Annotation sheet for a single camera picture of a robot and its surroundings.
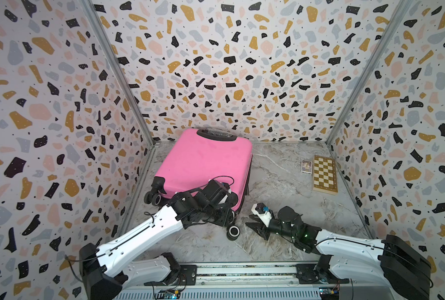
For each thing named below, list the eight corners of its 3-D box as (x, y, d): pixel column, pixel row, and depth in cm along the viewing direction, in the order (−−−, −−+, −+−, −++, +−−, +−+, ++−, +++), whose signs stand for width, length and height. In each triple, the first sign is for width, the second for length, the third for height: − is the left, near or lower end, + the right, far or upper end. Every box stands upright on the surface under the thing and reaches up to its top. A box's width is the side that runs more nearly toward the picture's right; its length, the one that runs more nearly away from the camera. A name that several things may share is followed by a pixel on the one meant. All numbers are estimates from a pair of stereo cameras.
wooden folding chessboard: (312, 190, 102) (314, 186, 100) (312, 158, 118) (314, 154, 115) (335, 195, 100) (338, 192, 98) (332, 162, 116) (335, 158, 113)
